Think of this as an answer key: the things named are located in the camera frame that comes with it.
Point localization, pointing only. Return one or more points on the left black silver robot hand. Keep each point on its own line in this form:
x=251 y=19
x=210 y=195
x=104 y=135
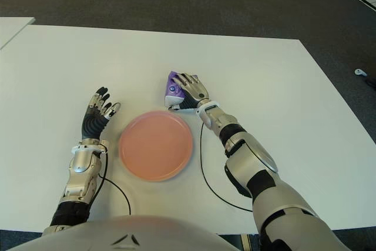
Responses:
x=92 y=123

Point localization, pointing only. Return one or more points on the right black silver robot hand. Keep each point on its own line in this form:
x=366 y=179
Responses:
x=195 y=90

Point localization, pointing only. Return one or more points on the purple tissue paper pack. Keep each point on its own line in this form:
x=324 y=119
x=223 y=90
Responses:
x=173 y=89

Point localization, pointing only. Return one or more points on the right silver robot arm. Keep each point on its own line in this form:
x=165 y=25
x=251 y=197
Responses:
x=252 y=157

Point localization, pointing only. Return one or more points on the pink round plate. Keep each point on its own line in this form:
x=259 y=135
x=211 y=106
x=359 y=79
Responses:
x=155 y=145

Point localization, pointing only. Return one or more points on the grey robot torso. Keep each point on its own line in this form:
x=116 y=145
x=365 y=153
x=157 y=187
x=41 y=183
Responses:
x=132 y=233

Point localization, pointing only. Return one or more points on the white side table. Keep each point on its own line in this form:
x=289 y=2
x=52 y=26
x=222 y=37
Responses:
x=11 y=27

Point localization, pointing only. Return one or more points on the metal table leg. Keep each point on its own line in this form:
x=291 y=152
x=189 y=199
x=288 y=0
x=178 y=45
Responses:
x=245 y=242

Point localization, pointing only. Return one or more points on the white controller on floor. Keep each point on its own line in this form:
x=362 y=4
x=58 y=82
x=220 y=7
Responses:
x=360 y=72

